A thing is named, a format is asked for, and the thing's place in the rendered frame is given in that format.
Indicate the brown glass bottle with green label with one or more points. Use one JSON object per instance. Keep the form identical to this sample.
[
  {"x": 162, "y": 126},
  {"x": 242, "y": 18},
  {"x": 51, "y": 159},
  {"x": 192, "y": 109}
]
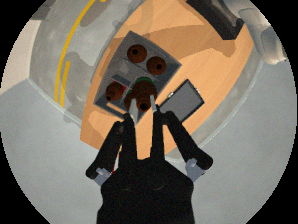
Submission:
[{"x": 141, "y": 91}]

